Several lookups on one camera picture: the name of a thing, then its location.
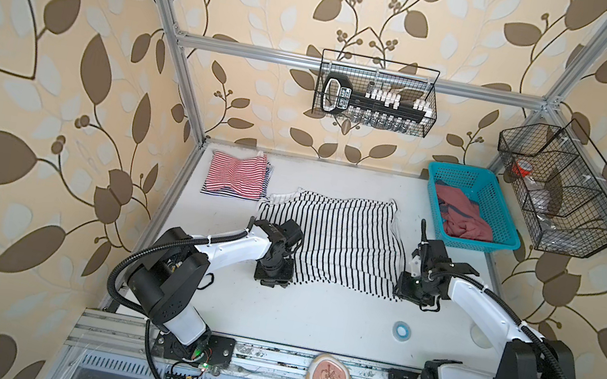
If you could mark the back wire basket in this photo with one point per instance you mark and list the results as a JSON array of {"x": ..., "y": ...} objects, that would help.
[{"x": 411, "y": 82}]

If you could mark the black tool in basket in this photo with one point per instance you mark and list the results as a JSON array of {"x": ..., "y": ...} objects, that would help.
[{"x": 338, "y": 96}]

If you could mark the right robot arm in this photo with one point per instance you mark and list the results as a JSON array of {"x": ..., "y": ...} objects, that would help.
[{"x": 524, "y": 353}]

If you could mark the wire basket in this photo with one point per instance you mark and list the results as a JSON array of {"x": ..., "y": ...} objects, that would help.
[
  {"x": 411, "y": 82},
  {"x": 564, "y": 201}
]

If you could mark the black white striped tank top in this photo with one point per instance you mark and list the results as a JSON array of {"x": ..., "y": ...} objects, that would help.
[{"x": 352, "y": 242}]

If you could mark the right wire basket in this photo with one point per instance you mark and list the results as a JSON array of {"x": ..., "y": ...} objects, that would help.
[{"x": 564, "y": 201}]

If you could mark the blue tape roll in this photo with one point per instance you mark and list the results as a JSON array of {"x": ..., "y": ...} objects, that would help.
[{"x": 401, "y": 331}]

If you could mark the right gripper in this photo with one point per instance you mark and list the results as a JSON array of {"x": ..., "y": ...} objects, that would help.
[{"x": 402, "y": 289}]

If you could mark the maroon tank top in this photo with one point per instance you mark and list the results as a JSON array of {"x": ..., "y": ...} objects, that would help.
[{"x": 461, "y": 216}]

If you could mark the white plastic cup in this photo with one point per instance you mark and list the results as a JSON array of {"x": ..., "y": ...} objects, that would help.
[{"x": 479, "y": 338}]

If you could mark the teal plastic basket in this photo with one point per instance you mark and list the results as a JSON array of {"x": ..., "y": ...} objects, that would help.
[{"x": 481, "y": 186}]

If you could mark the navy striped folded tank top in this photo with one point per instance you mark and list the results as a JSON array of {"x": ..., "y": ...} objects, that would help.
[{"x": 266, "y": 183}]

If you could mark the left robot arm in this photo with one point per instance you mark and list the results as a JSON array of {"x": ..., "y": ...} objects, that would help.
[{"x": 160, "y": 282}]

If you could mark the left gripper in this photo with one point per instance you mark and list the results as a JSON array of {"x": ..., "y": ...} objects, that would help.
[{"x": 285, "y": 280}]

